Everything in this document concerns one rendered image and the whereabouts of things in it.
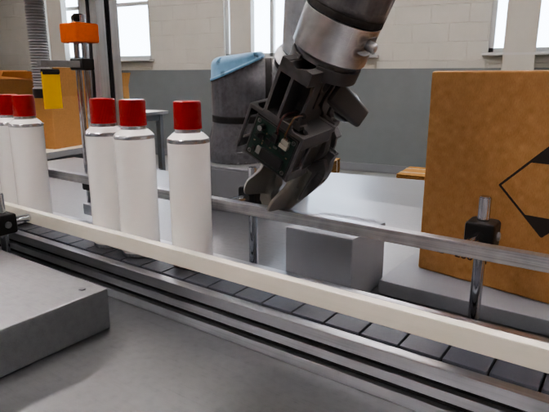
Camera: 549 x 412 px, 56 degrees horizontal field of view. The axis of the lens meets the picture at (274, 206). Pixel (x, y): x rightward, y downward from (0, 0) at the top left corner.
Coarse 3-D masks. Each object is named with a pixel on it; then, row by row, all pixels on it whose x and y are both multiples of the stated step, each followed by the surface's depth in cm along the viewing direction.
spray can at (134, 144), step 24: (120, 120) 66; (144, 120) 66; (120, 144) 65; (144, 144) 66; (120, 168) 66; (144, 168) 66; (120, 192) 67; (144, 192) 67; (120, 216) 68; (144, 216) 67
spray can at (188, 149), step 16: (176, 112) 61; (192, 112) 61; (176, 128) 61; (192, 128) 61; (176, 144) 61; (192, 144) 61; (208, 144) 63; (176, 160) 61; (192, 160) 61; (208, 160) 63; (176, 176) 62; (192, 176) 62; (208, 176) 63; (176, 192) 62; (192, 192) 62; (208, 192) 64; (176, 208) 63; (192, 208) 63; (208, 208) 64; (176, 224) 63; (192, 224) 63; (208, 224) 64; (176, 240) 64; (192, 240) 63; (208, 240) 65
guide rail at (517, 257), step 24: (48, 168) 88; (168, 192) 71; (264, 216) 62; (288, 216) 60; (312, 216) 58; (384, 240) 53; (408, 240) 52; (432, 240) 50; (456, 240) 49; (504, 264) 47; (528, 264) 46
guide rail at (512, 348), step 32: (64, 224) 74; (160, 256) 63; (192, 256) 60; (256, 288) 55; (288, 288) 52; (320, 288) 50; (384, 320) 46; (416, 320) 45; (448, 320) 43; (480, 352) 42; (512, 352) 40; (544, 352) 39
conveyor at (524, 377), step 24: (72, 240) 76; (144, 264) 67; (168, 264) 66; (216, 288) 59; (240, 288) 59; (288, 312) 53; (312, 312) 53; (336, 312) 53; (360, 336) 49; (384, 336) 48; (408, 336) 48; (456, 360) 44; (480, 360) 44; (528, 384) 40
